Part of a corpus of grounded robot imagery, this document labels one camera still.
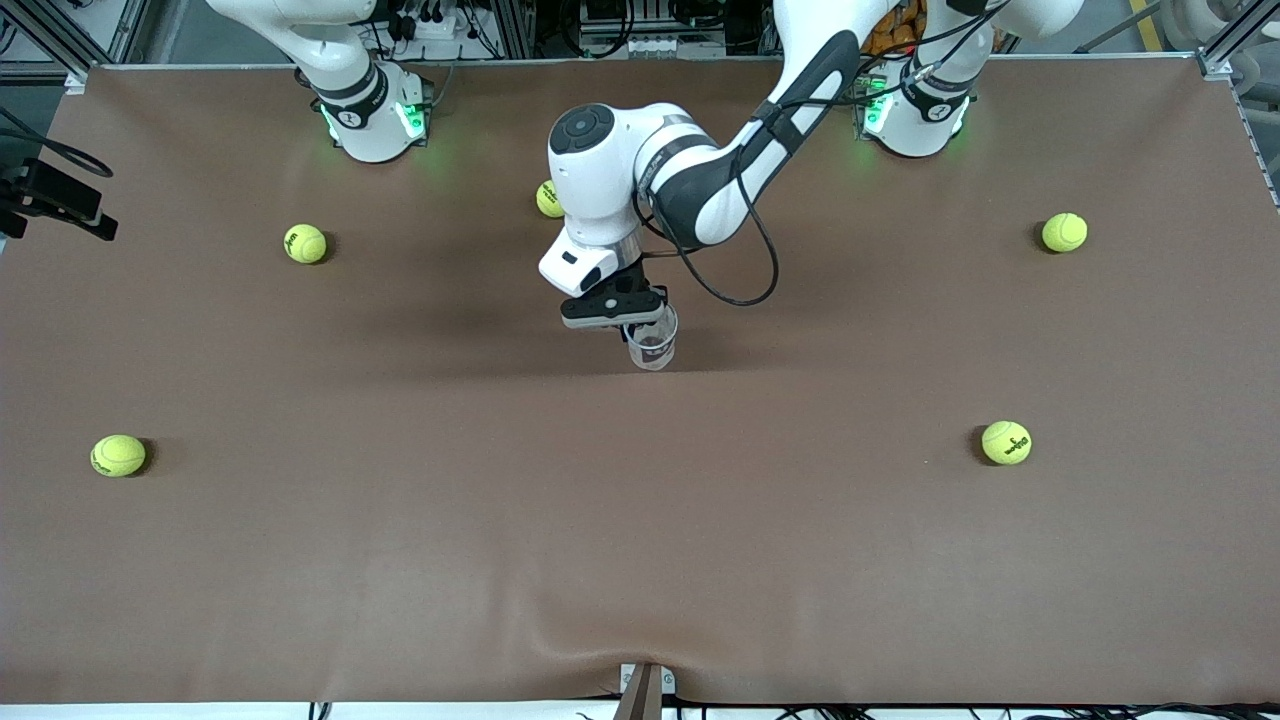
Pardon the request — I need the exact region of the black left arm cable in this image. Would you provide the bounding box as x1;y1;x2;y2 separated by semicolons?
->
635;60;921;306

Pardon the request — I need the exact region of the white terminal strip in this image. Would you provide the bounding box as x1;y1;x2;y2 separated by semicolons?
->
578;35;728;59

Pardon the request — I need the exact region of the white corrugated hose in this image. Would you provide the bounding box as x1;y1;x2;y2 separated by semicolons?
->
1165;0;1246;49

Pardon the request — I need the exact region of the metal table clamp bracket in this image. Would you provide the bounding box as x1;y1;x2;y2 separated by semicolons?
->
618;662;677;720

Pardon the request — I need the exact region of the silver blue tennis ball can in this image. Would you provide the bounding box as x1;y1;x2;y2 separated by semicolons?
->
624;305;679;372

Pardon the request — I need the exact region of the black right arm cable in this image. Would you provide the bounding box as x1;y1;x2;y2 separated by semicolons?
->
0;105;113;179

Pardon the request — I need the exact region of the white power strip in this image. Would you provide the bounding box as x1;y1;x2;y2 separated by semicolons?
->
385;8;463;41

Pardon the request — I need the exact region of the brown table cover mat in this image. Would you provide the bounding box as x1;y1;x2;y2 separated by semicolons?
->
0;55;1280;706

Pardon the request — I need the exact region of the orange bags pile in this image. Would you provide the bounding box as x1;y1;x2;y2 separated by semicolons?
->
862;0;926;56

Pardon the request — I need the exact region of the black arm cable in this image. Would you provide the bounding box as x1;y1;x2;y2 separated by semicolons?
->
635;60;921;306
0;105;113;179

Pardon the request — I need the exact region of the aluminium frame profile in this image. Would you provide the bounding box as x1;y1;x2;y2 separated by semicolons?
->
1195;0;1280;81
0;0;151;93

